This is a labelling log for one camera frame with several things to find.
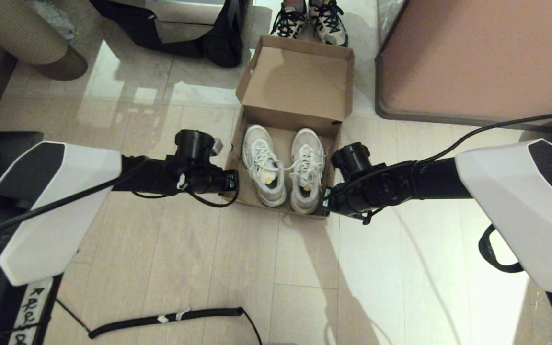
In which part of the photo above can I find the brown cardboard shoebox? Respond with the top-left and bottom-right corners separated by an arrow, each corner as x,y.
222,104 -> 342,220

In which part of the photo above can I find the brown cardboard shoebox lid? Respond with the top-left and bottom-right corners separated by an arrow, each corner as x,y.
236,34 -> 355,138

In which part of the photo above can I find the white lace-up sneaker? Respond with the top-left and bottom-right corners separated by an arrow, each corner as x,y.
289,128 -> 326,215
242,125 -> 288,207

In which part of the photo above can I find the white sneaker with black laces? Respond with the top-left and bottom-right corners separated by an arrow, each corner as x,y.
308,0 -> 349,47
270,0 -> 309,39

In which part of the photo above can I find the black and silver machine base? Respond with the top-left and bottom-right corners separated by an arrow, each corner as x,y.
89,0 -> 253,68

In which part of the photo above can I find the grey crumpled plastic bag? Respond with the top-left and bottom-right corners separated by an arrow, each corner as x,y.
26,0 -> 78,44

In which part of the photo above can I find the beige ribbed round stool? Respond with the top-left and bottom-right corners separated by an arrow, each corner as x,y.
0,0 -> 89,81

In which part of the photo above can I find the black coiled cable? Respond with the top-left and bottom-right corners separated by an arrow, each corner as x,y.
56,298 -> 263,345

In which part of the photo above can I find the pink bench with grey frame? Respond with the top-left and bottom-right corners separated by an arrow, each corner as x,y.
375,0 -> 552,129

